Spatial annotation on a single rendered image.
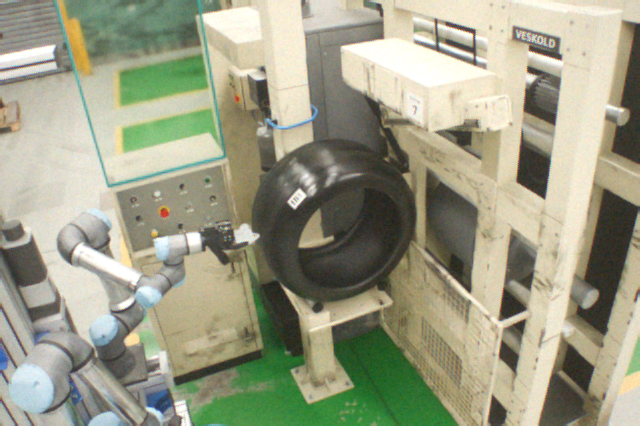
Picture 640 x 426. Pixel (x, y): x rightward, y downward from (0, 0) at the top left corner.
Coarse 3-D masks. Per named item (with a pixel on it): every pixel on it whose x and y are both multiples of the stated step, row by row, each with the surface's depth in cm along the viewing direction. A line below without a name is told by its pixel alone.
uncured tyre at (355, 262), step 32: (288, 160) 193; (320, 160) 185; (352, 160) 184; (384, 160) 192; (288, 192) 182; (320, 192) 180; (384, 192) 189; (256, 224) 197; (288, 224) 181; (352, 224) 231; (384, 224) 225; (288, 256) 186; (320, 256) 228; (352, 256) 230; (384, 256) 219; (288, 288) 197; (320, 288) 198; (352, 288) 204
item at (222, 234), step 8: (216, 224) 186; (224, 224) 186; (200, 232) 182; (208, 232) 182; (216, 232) 183; (224, 232) 184; (232, 232) 184; (208, 240) 185; (216, 240) 185; (224, 240) 185; (232, 240) 187; (224, 248) 186
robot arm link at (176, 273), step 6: (168, 264) 181; (174, 264) 181; (180, 264) 183; (162, 270) 180; (168, 270) 181; (174, 270) 182; (180, 270) 184; (168, 276) 179; (174, 276) 181; (180, 276) 185; (174, 282) 182; (180, 282) 186
